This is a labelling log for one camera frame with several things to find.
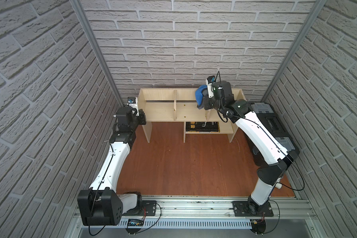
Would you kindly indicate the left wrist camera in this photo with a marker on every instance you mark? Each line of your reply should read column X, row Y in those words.
column 133, row 103

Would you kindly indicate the light wooden bookshelf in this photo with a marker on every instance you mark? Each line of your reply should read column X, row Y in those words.
column 177, row 105

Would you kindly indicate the black controller board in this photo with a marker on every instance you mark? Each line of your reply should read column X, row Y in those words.
column 258, row 227
column 134, row 226

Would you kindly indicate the left aluminium corner post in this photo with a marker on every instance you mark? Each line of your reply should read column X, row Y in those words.
column 85, row 23

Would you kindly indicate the black toolbox grey latches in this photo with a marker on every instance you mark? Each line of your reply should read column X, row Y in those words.
column 270, row 120

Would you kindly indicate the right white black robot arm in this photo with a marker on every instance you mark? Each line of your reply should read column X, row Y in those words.
column 275, row 155

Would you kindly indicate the right black controller board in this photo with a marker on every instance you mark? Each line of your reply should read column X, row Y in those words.
column 258, row 227

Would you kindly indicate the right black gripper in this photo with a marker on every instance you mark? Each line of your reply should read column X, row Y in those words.
column 206, row 101

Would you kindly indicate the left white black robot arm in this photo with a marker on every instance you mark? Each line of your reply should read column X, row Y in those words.
column 100, row 205

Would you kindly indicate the black yellow book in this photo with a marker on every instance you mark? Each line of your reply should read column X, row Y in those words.
column 202, row 127

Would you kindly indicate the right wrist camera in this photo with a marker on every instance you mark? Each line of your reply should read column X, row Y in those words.
column 209, row 81

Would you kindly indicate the left black controller board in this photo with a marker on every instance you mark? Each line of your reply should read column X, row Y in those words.
column 134, row 226

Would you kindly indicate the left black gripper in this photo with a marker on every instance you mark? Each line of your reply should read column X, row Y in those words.
column 141, row 118

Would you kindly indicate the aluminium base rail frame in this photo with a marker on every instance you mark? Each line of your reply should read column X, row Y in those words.
column 293, row 218

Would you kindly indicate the blue and grey cloth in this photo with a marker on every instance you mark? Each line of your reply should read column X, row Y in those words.
column 201, row 96

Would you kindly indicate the white vented cable duct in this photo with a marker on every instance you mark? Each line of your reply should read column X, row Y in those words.
column 169, row 223

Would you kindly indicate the right aluminium corner post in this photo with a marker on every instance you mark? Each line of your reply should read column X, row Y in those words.
column 308, row 23

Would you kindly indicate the aluminium corner post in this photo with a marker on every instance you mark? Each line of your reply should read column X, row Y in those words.
column 308, row 23
column 85, row 23

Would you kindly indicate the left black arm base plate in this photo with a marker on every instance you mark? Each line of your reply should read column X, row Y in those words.
column 148, row 209

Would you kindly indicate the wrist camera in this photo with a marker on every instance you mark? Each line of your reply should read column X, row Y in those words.
column 209, row 81
column 133, row 103

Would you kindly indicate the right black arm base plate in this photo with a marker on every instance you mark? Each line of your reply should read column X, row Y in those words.
column 244, row 208

